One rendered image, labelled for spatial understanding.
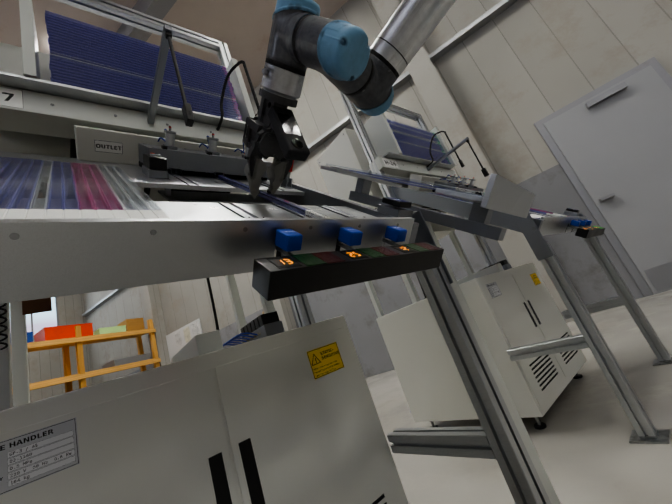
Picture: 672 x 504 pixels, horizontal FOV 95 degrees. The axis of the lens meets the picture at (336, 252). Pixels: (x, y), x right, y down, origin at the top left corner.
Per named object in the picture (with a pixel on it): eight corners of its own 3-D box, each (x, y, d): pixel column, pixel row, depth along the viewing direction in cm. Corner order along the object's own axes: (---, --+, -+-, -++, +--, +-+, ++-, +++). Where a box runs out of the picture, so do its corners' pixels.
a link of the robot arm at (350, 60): (388, 58, 52) (342, 45, 58) (356, 11, 43) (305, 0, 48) (365, 103, 54) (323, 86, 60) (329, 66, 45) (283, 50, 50)
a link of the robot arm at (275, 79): (312, 79, 57) (273, 66, 52) (305, 105, 60) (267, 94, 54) (292, 71, 62) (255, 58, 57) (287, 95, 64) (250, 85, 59)
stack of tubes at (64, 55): (244, 122, 111) (227, 67, 119) (50, 82, 78) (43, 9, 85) (232, 145, 120) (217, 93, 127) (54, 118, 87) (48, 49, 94)
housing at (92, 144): (257, 193, 110) (260, 152, 106) (79, 184, 79) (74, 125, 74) (247, 189, 116) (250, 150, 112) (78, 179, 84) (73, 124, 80)
